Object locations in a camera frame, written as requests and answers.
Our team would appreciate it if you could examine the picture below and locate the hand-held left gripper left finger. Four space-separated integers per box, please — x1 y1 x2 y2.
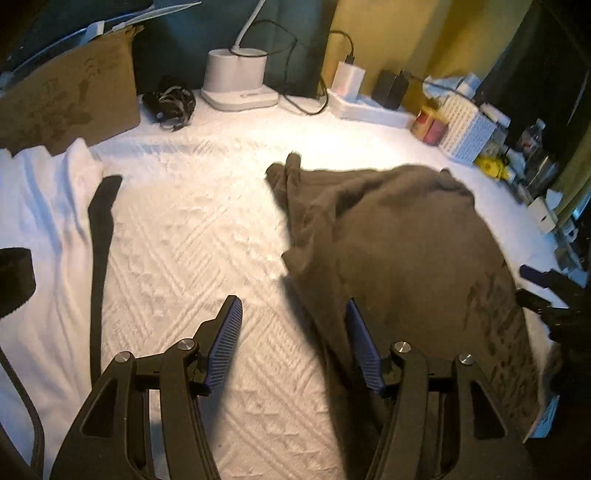
48 295 244 480

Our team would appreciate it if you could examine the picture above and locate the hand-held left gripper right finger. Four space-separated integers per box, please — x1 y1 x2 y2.
345 298 539 480

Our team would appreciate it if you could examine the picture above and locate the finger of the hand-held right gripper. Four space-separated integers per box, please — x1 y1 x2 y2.
519 264 580 291
514 288 555 315

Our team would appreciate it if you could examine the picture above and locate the brown t-shirt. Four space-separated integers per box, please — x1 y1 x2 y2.
265 152 566 480

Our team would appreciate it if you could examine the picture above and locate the yellow curtain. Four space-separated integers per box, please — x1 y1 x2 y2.
554 115 591 222
321 0 541 112

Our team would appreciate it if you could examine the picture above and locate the steel thermos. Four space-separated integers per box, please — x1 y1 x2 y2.
526 154 561 197

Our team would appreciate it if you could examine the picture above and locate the yellow snack bag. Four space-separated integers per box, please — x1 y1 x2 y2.
475 154 515 182

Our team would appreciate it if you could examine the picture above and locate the clear plastic water bottle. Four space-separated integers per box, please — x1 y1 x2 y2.
519 119 546 158

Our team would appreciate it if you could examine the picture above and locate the white plastic basket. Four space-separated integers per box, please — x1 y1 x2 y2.
436 95 497 167

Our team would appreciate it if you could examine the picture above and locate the red can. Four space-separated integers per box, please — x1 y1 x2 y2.
411 105 448 146

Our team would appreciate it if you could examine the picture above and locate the glass window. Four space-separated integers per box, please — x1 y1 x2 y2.
475 0 591 162

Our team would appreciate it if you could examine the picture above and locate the black fabric band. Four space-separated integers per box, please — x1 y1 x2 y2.
0 248 37 319

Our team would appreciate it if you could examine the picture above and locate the white cloth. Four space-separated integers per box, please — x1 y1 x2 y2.
0 137 109 467

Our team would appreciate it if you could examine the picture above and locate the white power strip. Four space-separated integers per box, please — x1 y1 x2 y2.
325 90 416 129

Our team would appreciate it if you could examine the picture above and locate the black charger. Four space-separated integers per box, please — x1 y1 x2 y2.
373 69 411 110

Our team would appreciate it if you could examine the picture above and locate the white charger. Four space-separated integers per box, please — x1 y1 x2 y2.
332 60 363 103

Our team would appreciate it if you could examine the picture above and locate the white desk lamp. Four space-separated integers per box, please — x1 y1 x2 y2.
201 0 280 112

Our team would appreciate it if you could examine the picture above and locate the cardboard box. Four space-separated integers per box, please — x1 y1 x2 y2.
0 25 141 155

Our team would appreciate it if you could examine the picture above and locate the teal curtain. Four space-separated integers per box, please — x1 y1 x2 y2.
134 0 340 100

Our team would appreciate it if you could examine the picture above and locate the black strap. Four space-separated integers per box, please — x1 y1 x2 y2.
88 174 124 388

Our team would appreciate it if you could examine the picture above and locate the black cord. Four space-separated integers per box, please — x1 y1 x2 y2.
0 346 45 469

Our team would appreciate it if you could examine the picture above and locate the black cable bundle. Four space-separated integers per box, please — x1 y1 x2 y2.
141 85 197 132

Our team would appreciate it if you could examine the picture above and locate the black lamp cable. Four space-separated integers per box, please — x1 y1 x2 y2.
242 19 357 116

